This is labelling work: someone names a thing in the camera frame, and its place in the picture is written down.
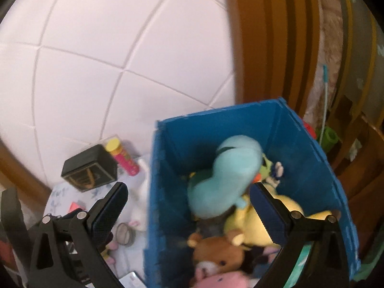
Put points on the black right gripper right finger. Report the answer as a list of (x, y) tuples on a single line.
[(312, 251)]

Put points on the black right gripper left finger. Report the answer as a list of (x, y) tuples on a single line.
[(67, 249)]

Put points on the teal neck pillow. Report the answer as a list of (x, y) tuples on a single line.
[(212, 192)]

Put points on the glass candle jar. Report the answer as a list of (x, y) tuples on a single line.
[(125, 234)]

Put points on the yellow pikachu plush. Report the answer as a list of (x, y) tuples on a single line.
[(248, 221)]

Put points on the white plush rabbit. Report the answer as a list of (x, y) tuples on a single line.
[(139, 213)]

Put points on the pink plush in crate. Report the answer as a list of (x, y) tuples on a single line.
[(236, 279)]

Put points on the black square box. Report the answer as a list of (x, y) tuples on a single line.
[(90, 169)]

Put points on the brown bear plush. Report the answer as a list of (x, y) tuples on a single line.
[(216, 255)]

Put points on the pink snack canister yellow lid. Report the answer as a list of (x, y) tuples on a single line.
[(118, 152)]

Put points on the blue plastic storage crate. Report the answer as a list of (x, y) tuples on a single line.
[(187, 144)]

